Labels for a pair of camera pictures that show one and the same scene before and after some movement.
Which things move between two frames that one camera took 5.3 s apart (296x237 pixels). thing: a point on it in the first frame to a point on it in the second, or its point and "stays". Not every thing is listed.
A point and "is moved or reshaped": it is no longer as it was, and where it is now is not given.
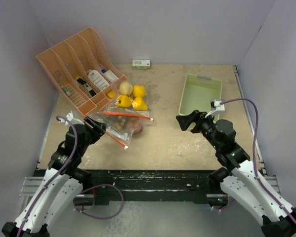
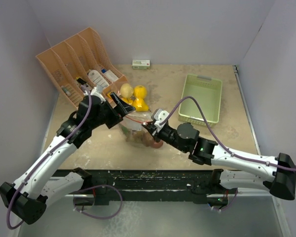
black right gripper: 185,121 to 154,131
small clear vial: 66,91 stays
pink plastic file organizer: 82,69 stays
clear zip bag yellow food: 129,99 stays
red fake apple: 138,128 to 158,144
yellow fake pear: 138,104 stays
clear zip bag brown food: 122,123 is moved or reshaped
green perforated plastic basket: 198,93 stays
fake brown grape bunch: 119,126 to 144,138
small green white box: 141,64 stays
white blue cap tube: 110,75 stays
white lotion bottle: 100,81 stays
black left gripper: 98,129 to 117,116
